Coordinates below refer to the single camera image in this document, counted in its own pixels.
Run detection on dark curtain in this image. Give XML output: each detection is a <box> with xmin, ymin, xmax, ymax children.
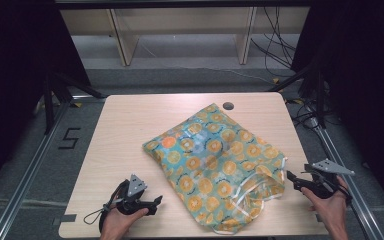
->
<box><xmin>290</xmin><ymin>0</ymin><xmax>384</xmax><ymax>222</ymax></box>
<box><xmin>0</xmin><ymin>0</ymin><xmax>92</xmax><ymax>201</ymax></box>

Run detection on person's right hand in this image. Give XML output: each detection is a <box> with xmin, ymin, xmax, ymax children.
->
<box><xmin>301</xmin><ymin>175</ymin><xmax>350</xmax><ymax>231</ymax></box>

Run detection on light wooden shelf unit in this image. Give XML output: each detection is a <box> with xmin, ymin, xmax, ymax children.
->
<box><xmin>59</xmin><ymin>5</ymin><xmax>312</xmax><ymax>67</ymax></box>

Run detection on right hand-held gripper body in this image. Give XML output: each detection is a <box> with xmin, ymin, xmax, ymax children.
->
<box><xmin>300</xmin><ymin>158</ymin><xmax>356</xmax><ymax>200</ymax></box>

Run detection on black metal stand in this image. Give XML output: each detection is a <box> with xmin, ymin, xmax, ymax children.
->
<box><xmin>267</xmin><ymin>61</ymin><xmax>328</xmax><ymax>130</ymax></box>
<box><xmin>42</xmin><ymin>70</ymin><xmax>107</xmax><ymax>135</ymax></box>

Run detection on grey tape strip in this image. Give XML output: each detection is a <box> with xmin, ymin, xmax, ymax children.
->
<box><xmin>52</xmin><ymin>214</ymin><xmax>78</xmax><ymax>226</ymax></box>

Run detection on orange-print plastic bag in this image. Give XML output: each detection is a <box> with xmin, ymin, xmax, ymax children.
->
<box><xmin>142</xmin><ymin>102</ymin><xmax>288</xmax><ymax>236</ymax></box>

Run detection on person's left hand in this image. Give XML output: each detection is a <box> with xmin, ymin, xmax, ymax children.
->
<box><xmin>99</xmin><ymin>206</ymin><xmax>150</xmax><ymax>234</ymax></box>

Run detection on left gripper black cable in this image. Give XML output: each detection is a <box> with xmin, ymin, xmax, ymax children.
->
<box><xmin>82</xmin><ymin>181</ymin><xmax>129</xmax><ymax>234</ymax></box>

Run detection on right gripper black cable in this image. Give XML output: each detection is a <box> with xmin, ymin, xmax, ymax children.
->
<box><xmin>336</xmin><ymin>179</ymin><xmax>376</xmax><ymax>240</ymax></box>

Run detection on hanging black cables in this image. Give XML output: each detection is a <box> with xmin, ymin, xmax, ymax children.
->
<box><xmin>250</xmin><ymin>6</ymin><xmax>298</xmax><ymax>78</ymax></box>

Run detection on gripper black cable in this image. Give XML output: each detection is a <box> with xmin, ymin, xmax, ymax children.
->
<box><xmin>336</xmin><ymin>179</ymin><xmax>376</xmax><ymax>240</ymax></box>
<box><xmin>82</xmin><ymin>181</ymin><xmax>129</xmax><ymax>234</ymax></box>

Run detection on aluminium floor rail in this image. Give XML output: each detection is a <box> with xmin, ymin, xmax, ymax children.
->
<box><xmin>308</xmin><ymin>116</ymin><xmax>384</xmax><ymax>240</ymax></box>
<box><xmin>0</xmin><ymin>95</ymin><xmax>108</xmax><ymax>240</ymax></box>

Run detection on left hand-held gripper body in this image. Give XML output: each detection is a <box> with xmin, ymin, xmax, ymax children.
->
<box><xmin>111</xmin><ymin>173</ymin><xmax>150</xmax><ymax>216</ymax></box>

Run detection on black floor cables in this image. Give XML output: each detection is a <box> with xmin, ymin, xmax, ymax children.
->
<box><xmin>283</xmin><ymin>95</ymin><xmax>339</xmax><ymax>132</ymax></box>

